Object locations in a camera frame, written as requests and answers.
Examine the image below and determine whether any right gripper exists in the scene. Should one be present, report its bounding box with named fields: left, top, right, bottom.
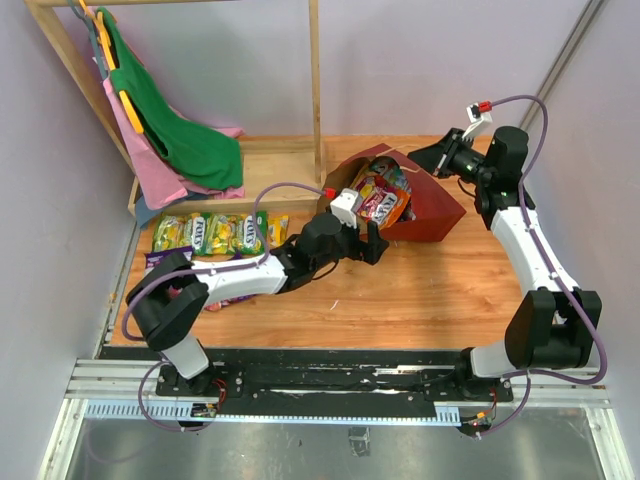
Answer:
left=407, top=128, right=493, bottom=187

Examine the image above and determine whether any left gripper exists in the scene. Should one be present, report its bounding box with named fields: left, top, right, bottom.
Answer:
left=312, top=206, right=390, bottom=272

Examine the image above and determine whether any orange Fox's candy bag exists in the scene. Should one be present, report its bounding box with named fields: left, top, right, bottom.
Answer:
left=351, top=172, right=411, bottom=229

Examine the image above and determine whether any red brown paper bag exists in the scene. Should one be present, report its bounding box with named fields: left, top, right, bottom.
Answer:
left=324, top=143, right=466, bottom=243

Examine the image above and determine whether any yellow snack pack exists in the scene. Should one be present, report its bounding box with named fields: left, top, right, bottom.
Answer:
left=267, top=215, right=290, bottom=248

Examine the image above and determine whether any green Fox's candy bag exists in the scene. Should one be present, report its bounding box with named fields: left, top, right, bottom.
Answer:
left=152, top=213, right=210, bottom=256
left=203, top=211, right=268, bottom=255

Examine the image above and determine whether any purple Fox's candy bag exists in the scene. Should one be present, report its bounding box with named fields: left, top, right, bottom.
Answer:
left=202, top=294, right=254, bottom=312

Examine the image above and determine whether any purple snack bag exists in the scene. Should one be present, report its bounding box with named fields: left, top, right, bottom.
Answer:
left=144, top=246, right=193, bottom=275

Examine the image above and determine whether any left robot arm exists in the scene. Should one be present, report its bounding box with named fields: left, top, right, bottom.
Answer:
left=122, top=212, right=389, bottom=396

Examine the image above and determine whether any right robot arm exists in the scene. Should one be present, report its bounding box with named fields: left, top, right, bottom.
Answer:
left=408, top=126, right=602, bottom=400

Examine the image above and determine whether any wooden clothes rack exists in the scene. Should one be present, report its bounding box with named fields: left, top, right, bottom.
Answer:
left=25, top=1, right=326, bottom=215

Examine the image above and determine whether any green shirt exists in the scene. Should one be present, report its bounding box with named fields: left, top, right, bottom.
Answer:
left=109, top=20, right=244, bottom=190

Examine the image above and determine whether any pink shirt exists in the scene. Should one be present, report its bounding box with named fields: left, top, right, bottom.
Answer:
left=102, top=79, right=245, bottom=210

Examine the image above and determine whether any blue grey cloth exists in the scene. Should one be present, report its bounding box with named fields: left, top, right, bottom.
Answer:
left=134, top=196, right=171, bottom=230

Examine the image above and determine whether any yellow hanger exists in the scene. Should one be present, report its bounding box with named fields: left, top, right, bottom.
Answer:
left=71, top=0, right=144, bottom=134

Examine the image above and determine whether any grey hanger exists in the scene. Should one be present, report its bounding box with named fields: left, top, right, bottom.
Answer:
left=67, top=0, right=116, bottom=80

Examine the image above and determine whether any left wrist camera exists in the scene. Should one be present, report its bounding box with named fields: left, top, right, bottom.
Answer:
left=329, top=188, right=362, bottom=229

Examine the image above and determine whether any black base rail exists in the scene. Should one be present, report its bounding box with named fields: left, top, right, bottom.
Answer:
left=155, top=348, right=513, bottom=422

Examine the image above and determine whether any aluminium frame post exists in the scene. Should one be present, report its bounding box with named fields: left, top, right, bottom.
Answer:
left=536, top=0, right=609, bottom=103

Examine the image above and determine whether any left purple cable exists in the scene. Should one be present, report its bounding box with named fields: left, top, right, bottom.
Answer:
left=121, top=182, right=334, bottom=434

